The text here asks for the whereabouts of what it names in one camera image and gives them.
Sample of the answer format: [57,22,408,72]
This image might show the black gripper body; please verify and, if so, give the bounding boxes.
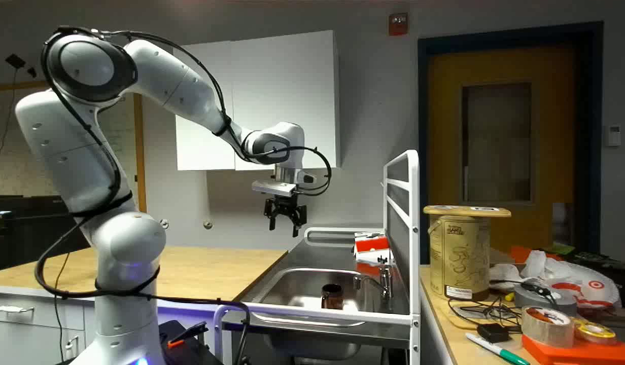
[263,192,309,224]

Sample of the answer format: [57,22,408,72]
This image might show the dark brown mug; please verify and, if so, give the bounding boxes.
[321,283,346,312]

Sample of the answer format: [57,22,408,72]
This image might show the stainless steel sink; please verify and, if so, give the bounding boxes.
[236,226,422,342]

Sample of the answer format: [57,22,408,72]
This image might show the red white faucet tag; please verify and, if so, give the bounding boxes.
[353,232,397,274]

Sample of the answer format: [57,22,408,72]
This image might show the pale round plate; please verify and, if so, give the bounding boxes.
[294,297,362,316]

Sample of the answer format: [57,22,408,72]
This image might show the chrome faucet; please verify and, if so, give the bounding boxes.
[371,264,398,311]

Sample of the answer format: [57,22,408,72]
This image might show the black orange tool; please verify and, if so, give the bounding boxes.
[157,319,224,365]

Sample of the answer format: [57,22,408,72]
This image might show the wood framed bulletin board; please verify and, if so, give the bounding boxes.
[0,79,150,214]

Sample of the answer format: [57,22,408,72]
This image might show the yellow door with window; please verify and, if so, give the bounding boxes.
[417,21,605,267]

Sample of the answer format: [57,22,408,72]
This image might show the red fire alarm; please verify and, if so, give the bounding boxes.
[388,11,411,38]

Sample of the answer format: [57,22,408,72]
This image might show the small black box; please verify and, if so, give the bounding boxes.
[478,323,511,345]

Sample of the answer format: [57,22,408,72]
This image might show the green capped marker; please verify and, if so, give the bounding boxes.
[466,331,533,365]

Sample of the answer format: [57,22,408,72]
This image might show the black equipment stack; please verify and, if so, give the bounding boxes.
[0,192,94,274]

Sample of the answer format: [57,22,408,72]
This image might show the white drawer cabinet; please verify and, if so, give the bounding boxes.
[0,283,99,365]

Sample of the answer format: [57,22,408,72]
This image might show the brown packing tape roll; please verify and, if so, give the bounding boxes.
[519,305,577,350]

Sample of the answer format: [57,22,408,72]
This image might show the white red plastic bag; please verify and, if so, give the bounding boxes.
[492,245,625,314]

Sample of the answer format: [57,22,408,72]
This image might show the flat orange box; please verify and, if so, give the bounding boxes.
[522,333,625,365]

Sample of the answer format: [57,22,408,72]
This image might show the round gold tin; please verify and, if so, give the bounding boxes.
[572,319,620,347]

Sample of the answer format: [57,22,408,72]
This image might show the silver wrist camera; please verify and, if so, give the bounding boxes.
[250,176,303,202]

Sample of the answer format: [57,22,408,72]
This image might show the white wall board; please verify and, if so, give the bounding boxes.
[173,28,339,173]

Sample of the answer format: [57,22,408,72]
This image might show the white metal rack frame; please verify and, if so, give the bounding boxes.
[214,148,422,365]

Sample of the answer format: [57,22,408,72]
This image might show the cardboard wire spool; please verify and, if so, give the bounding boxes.
[422,203,514,303]

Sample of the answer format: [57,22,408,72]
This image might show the tangled black wires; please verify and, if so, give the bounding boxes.
[447,289,525,329]

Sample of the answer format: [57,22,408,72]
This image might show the black wall mounted device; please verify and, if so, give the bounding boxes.
[5,54,38,79]

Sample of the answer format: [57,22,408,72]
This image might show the white wall thermostat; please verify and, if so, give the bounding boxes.
[605,125,625,150]

